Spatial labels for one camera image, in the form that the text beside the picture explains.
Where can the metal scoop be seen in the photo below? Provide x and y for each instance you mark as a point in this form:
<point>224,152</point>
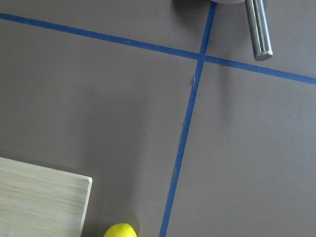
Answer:
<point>259,31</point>

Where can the yellow lemon right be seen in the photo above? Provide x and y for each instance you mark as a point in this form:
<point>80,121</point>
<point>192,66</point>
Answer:
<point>120,230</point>

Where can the wooden cutting board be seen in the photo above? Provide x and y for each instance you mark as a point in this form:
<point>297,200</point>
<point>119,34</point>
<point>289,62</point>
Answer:
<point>37,201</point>

